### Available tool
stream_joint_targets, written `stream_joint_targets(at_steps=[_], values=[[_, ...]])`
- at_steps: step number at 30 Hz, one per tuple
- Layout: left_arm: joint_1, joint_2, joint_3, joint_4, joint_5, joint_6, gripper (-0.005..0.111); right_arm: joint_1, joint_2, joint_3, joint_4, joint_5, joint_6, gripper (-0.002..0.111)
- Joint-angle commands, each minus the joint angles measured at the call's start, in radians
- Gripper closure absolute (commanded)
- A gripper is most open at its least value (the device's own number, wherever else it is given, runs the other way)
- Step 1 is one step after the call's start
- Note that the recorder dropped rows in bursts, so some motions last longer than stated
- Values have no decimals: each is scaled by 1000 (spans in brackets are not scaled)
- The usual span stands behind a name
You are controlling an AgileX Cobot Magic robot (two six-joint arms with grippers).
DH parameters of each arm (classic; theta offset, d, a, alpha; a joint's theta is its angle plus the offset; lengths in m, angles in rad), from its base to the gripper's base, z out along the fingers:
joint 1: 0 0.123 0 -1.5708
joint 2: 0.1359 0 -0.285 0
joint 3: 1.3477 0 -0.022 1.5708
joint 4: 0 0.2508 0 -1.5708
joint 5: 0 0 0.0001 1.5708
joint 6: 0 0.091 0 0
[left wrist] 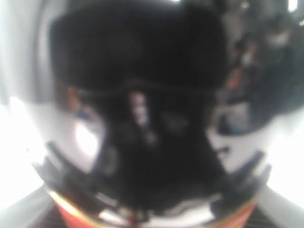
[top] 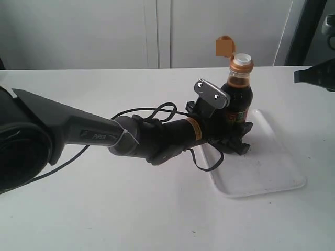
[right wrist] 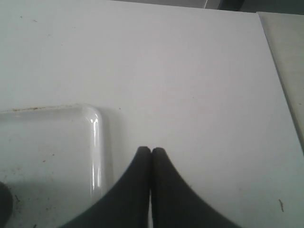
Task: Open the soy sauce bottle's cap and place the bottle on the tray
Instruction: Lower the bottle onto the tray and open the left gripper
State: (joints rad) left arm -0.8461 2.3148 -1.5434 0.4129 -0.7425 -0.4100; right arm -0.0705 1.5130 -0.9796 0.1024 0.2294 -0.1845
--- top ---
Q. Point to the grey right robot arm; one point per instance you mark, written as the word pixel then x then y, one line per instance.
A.
pixel 327 29

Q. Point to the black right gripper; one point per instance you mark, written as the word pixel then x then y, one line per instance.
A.
pixel 321 75

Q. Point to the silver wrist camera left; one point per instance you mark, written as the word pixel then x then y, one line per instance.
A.
pixel 210 98

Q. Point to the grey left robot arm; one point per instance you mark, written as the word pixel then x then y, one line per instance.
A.
pixel 35 130

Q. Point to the dark vertical post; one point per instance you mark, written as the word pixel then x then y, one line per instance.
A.
pixel 304 32

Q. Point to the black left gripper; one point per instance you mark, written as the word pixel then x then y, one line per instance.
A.
pixel 213 128

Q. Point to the dark soy sauce bottle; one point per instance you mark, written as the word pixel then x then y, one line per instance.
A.
pixel 237 85

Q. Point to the white rectangular plastic tray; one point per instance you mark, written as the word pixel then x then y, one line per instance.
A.
pixel 267 167

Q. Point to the white cabinet behind table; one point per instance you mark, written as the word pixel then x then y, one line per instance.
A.
pixel 142 34

